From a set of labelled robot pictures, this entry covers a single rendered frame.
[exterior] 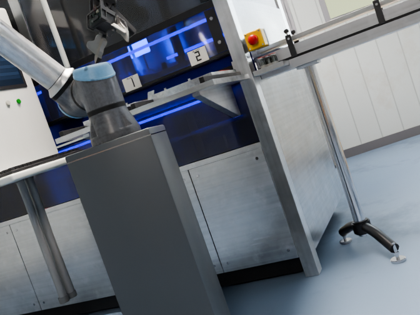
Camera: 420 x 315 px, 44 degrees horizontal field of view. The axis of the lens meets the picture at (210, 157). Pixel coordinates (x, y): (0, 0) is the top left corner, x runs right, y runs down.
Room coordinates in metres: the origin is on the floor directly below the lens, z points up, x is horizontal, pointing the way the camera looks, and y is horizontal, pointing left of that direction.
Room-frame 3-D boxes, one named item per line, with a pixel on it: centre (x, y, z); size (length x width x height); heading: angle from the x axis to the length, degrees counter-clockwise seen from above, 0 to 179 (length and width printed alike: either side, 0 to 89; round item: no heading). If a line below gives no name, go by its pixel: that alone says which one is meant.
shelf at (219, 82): (2.09, 0.13, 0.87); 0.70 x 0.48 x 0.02; 66
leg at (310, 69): (2.16, -0.52, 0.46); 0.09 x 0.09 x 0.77; 66
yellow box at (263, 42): (2.09, -0.33, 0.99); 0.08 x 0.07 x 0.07; 156
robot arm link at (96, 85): (1.53, 0.24, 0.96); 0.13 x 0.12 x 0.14; 35
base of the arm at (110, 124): (1.52, 0.24, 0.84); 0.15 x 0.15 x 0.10
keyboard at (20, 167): (2.12, 0.67, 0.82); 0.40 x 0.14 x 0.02; 150
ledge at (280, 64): (2.12, -0.36, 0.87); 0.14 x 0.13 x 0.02; 156
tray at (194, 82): (2.08, -0.06, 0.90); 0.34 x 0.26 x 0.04; 156
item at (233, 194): (2.96, 0.47, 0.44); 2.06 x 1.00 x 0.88; 66
